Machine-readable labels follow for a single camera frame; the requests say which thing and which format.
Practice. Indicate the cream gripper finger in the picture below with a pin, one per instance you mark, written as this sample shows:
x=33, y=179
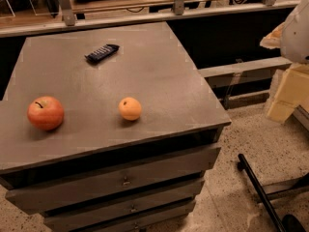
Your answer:
x=273, y=39
x=288, y=90

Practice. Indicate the bottom drawer front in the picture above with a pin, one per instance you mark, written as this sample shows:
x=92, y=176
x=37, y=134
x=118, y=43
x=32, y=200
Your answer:
x=143, y=219

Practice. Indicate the blue rxbar wrapper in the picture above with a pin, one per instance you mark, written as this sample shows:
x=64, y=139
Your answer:
x=102, y=53

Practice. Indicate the drawer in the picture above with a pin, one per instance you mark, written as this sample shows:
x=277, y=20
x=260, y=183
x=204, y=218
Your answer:
x=121, y=207
x=87, y=186
x=143, y=219

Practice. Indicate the grey drawer cabinet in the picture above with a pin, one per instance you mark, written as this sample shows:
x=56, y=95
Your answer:
x=179, y=109

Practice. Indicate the middle drawer front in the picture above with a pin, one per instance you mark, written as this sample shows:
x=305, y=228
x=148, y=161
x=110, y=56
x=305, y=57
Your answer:
x=121, y=207

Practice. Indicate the red apple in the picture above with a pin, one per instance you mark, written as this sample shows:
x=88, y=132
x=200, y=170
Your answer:
x=45, y=113

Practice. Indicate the top drawer front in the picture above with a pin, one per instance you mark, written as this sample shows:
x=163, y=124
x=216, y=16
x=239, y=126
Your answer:
x=87, y=186

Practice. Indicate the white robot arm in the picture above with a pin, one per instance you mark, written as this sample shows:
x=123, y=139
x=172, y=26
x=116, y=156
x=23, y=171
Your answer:
x=292, y=38

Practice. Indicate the black metal bar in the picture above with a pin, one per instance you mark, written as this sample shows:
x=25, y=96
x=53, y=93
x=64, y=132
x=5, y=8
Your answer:
x=244, y=165

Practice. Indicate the metal railing frame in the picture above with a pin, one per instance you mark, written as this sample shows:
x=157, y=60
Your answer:
x=56, y=16

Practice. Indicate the orange fruit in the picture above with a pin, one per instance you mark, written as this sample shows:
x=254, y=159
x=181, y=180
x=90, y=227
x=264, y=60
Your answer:
x=130, y=108

